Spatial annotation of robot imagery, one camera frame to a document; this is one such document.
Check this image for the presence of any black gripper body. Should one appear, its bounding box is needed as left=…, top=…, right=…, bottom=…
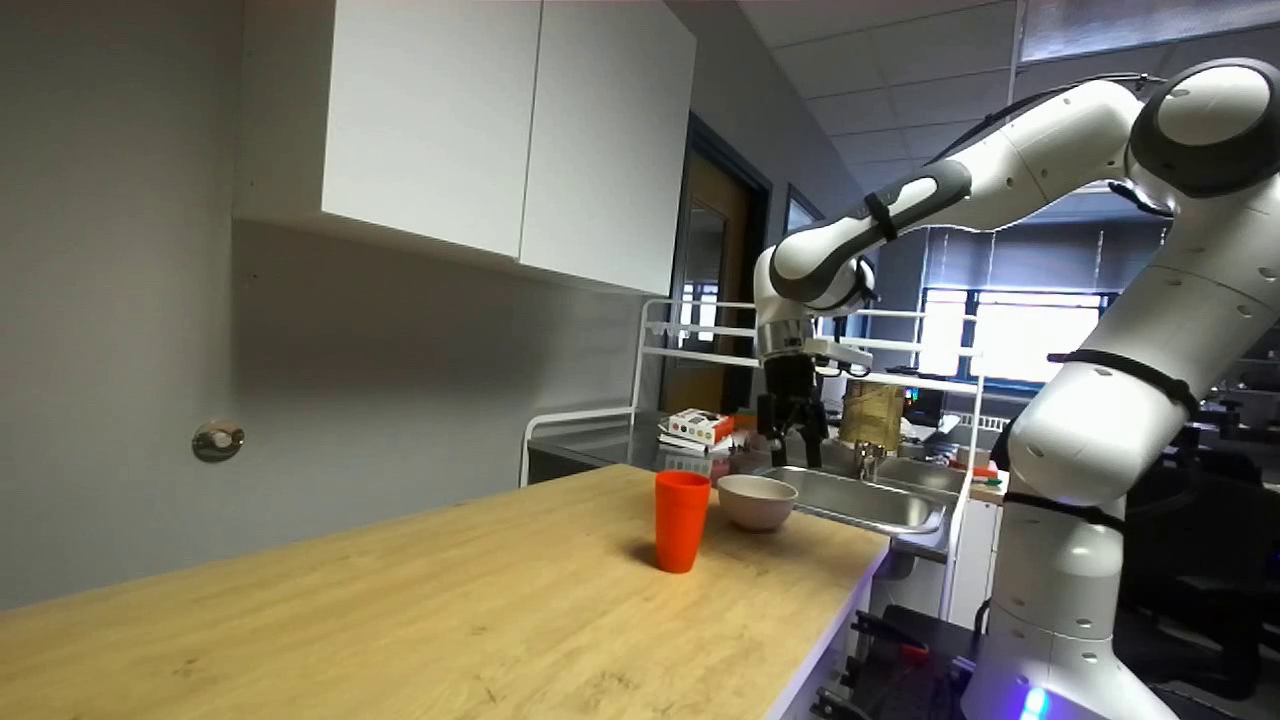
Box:
left=756, top=349, right=834, bottom=435

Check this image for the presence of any orange plastic cup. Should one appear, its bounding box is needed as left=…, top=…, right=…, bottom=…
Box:
left=651, top=467, right=717, bottom=577

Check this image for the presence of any grey white bowl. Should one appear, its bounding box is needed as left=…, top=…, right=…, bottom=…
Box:
left=712, top=470, right=803, bottom=537

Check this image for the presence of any brown paper bag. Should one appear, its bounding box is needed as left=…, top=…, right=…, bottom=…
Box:
left=840, top=377, right=914, bottom=456

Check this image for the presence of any stack of red white boxes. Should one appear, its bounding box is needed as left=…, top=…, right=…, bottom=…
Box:
left=655, top=402, right=760, bottom=475

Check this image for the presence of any stainless steel sink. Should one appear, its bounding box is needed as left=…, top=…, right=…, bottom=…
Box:
left=765, top=460, right=954, bottom=545

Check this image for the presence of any brown wooden door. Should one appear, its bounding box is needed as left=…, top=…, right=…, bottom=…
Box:
left=662, top=115, right=778, bottom=418

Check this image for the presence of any bright office window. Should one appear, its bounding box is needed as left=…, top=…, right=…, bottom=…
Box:
left=917, top=283, right=1113, bottom=390

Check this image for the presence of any black equipment under table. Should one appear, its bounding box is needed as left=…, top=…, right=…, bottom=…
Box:
left=813, top=600, right=984, bottom=720

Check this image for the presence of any black office chair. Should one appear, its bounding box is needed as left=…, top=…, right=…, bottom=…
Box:
left=1115, top=431, right=1280, bottom=702

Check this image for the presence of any white wire rack shelf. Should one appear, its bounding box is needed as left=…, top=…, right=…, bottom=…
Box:
left=511, top=294, right=993, bottom=565

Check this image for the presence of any white wall cabinet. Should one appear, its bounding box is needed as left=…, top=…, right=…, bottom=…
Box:
left=234, top=0, right=701, bottom=300

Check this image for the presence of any round metal wall fitting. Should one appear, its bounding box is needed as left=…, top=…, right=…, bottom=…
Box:
left=187, top=417, right=250, bottom=467

